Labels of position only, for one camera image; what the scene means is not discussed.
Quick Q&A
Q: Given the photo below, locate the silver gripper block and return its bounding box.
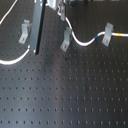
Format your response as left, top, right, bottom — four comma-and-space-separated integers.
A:
30, 0, 66, 54

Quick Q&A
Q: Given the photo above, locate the middle metal cable clip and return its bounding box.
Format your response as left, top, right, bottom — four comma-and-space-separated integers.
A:
60, 27, 72, 52

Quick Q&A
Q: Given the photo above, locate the metal cable clip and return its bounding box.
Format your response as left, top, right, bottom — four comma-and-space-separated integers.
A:
102, 23, 113, 46
19, 20, 31, 44
60, 27, 72, 52

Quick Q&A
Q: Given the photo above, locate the thin white cable top left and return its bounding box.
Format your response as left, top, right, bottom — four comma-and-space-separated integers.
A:
0, 0, 20, 25

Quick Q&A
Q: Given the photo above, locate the left metal cable clip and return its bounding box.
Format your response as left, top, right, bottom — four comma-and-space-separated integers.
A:
19, 20, 31, 44

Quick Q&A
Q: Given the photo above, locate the right metal cable clip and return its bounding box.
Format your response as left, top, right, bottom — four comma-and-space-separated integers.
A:
102, 23, 113, 46

